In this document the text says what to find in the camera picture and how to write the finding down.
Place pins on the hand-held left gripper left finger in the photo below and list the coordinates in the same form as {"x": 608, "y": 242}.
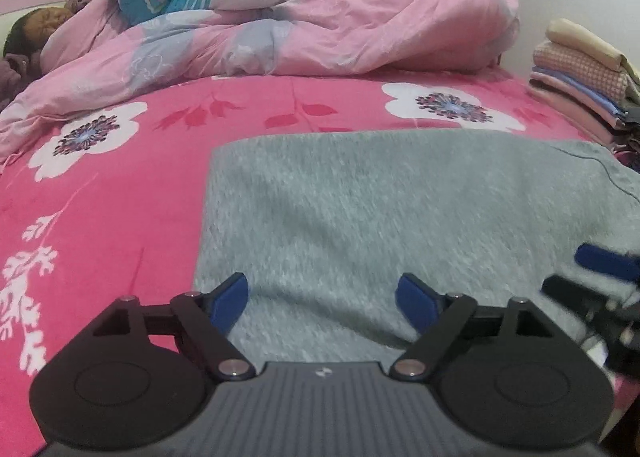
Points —
{"x": 230, "y": 299}

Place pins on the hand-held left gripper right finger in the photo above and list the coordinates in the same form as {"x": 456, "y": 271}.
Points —
{"x": 415, "y": 299}

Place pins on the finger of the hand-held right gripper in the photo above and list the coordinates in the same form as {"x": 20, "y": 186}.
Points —
{"x": 600, "y": 259}
{"x": 565, "y": 289}

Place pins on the stack of folded clothes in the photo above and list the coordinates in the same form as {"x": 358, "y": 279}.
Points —
{"x": 575, "y": 72}

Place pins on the pink floral blanket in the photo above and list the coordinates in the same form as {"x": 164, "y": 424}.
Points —
{"x": 150, "y": 162}

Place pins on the pink patterned quilt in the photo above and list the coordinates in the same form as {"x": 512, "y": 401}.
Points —
{"x": 375, "y": 22}

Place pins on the purple fuzzy cloth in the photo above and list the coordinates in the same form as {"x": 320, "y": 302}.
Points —
{"x": 10, "y": 79}

